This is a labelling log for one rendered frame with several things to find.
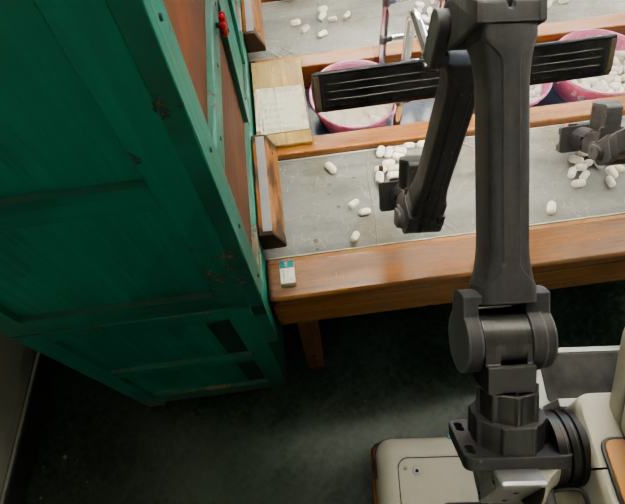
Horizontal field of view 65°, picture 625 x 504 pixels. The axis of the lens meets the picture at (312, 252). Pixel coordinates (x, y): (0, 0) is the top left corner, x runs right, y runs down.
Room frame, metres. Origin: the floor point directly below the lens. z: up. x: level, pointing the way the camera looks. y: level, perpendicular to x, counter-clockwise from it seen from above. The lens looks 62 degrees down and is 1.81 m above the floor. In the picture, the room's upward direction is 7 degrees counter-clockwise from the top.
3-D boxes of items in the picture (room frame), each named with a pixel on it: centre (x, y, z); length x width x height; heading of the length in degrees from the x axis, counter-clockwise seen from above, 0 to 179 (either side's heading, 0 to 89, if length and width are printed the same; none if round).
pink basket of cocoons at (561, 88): (1.05, -0.90, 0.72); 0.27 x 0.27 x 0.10
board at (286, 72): (1.04, 0.04, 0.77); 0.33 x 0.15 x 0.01; 0
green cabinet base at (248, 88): (1.07, 0.39, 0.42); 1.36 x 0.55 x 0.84; 0
